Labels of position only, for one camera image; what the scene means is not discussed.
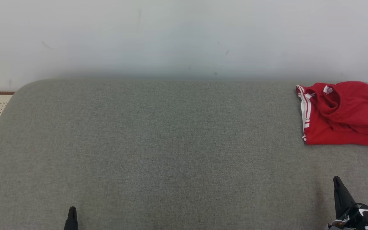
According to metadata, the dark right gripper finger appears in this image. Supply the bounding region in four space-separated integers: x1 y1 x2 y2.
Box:
333 176 357 221

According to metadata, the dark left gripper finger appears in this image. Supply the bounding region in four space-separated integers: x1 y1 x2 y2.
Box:
64 206 79 230

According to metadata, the red jersey with white sleeves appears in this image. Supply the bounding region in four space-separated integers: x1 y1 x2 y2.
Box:
296 84 368 150

